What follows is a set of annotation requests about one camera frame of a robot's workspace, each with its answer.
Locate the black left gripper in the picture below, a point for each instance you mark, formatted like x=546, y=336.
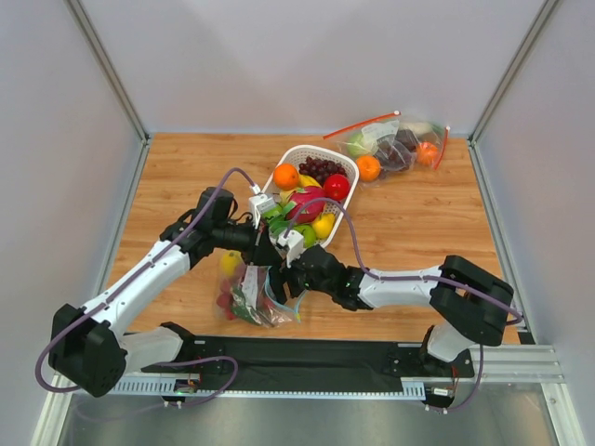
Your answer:
x=265, y=251

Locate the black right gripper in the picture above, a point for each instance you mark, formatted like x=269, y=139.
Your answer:
x=288, y=277

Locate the blue zip top bag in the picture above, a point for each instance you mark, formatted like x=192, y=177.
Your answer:
x=246, y=274

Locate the orange fake orange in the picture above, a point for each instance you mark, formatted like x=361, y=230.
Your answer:
x=285, y=177

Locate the pink fake grape bunch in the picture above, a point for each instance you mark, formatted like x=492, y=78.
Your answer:
x=257, y=307

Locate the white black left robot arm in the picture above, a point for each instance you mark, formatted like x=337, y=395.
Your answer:
x=91, y=346

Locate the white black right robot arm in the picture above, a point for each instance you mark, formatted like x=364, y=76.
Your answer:
x=474, y=304

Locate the green fake apple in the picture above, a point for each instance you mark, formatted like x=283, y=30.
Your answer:
x=308, y=234

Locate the fake lychee bunch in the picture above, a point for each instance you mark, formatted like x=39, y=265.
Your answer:
x=225, y=300

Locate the pink fake dragon fruit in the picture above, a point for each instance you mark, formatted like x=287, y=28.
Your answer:
x=296, y=204

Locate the yellow fake lemon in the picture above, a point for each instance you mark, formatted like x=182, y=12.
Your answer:
x=323, y=225

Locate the yellow fake bananas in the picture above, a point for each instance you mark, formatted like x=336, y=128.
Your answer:
x=303, y=182

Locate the red fake apple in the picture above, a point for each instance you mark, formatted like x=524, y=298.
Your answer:
x=336, y=187

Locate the orange in red bag front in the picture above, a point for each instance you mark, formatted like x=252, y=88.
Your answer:
x=369, y=168

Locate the orange in red bag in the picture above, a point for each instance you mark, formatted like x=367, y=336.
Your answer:
x=369, y=168
x=427, y=153

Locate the pale green fake cabbage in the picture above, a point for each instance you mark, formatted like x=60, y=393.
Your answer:
x=356, y=146

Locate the red zip top bag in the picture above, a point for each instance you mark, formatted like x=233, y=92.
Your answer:
x=388, y=124

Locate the orange in red bag back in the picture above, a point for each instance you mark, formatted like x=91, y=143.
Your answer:
x=427, y=153

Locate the dark red grape bunch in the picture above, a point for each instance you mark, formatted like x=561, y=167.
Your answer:
x=320, y=169

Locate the white perforated plastic basket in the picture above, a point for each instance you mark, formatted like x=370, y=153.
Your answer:
x=298, y=154

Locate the bagged dark grapes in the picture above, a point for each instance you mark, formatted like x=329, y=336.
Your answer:
x=397, y=153

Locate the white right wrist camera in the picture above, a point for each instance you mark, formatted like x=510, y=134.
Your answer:
x=293, y=243

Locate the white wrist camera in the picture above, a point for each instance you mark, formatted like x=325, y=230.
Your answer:
x=293, y=243
x=259, y=203

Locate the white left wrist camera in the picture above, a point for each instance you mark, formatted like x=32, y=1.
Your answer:
x=259, y=203

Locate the white slotted cable duct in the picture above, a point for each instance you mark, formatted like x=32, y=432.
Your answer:
x=169, y=386

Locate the aluminium frame rail left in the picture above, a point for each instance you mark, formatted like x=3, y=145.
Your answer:
x=122, y=134

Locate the aluminium frame rail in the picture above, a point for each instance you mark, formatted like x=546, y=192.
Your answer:
x=527, y=330
x=122, y=134

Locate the aluminium frame rail right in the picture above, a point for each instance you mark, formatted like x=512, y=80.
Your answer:
x=527, y=330

